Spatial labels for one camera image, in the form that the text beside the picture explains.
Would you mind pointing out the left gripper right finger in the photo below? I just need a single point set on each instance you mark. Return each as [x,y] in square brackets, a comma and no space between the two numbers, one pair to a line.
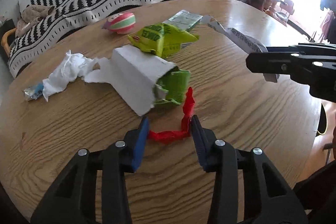
[267,196]

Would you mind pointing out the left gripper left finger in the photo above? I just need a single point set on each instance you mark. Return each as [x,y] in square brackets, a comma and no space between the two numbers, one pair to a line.
[71,197]

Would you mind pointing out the white blue bag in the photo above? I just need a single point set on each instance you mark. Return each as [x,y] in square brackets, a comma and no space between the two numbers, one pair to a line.
[245,43]

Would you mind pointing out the red plastic strip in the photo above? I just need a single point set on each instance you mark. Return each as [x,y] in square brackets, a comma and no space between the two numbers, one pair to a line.
[170,136]

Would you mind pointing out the white tissue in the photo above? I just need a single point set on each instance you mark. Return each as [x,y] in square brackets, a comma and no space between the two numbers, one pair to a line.
[74,65]

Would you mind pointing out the grey green paper carton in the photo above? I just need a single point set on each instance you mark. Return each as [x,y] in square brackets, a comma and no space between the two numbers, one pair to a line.
[184,20]

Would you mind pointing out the white torn paper box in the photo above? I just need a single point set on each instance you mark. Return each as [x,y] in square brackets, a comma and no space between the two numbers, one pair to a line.
[142,80]

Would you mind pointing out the yellow green snack wrapper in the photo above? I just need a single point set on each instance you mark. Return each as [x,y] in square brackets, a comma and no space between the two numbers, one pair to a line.
[162,39]

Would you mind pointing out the pink children's tricycle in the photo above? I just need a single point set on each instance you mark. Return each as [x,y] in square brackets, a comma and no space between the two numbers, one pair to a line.
[280,10]

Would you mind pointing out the small blue candy wrapper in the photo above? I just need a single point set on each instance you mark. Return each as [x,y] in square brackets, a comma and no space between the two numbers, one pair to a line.
[33,92]

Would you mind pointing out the pink green toy ball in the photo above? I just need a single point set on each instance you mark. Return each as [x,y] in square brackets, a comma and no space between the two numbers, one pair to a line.
[121,23]

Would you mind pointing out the black speaker box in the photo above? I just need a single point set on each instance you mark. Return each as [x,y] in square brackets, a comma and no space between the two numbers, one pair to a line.
[8,25]

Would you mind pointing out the brown fuzzy jacket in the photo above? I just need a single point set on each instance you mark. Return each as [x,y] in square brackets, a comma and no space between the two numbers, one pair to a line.
[30,17]

